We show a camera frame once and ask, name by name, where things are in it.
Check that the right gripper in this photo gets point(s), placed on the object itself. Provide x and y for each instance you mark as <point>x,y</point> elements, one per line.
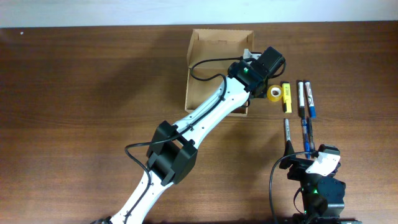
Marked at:
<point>300,165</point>

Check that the blue pen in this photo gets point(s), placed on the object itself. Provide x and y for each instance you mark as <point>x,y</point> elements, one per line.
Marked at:
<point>305,137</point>

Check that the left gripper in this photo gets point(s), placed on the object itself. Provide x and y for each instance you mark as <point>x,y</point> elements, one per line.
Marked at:
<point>270,78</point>

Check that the brown cardboard box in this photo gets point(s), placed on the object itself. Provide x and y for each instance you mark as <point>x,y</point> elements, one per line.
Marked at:
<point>212,51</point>

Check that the white marker black cap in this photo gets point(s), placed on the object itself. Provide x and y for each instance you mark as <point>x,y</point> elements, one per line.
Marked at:
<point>301,102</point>

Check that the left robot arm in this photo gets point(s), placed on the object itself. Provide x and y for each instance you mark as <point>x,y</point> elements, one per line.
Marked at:
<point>173,150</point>

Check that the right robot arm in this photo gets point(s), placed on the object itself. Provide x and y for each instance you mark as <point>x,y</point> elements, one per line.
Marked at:
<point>322,194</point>

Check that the yellow tape roll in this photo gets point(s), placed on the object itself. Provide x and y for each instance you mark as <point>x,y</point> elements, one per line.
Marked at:
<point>274,93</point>

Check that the black pen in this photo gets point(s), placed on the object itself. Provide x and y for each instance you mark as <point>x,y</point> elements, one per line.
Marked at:
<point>310,134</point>

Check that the yellow highlighter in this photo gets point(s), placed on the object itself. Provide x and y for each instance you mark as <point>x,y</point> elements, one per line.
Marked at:
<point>287,97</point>

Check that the grey black permanent marker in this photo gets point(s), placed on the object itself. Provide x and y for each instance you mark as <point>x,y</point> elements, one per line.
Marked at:
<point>287,130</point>

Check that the white marker blue cap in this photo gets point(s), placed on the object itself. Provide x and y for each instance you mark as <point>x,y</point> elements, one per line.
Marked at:
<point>310,100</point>

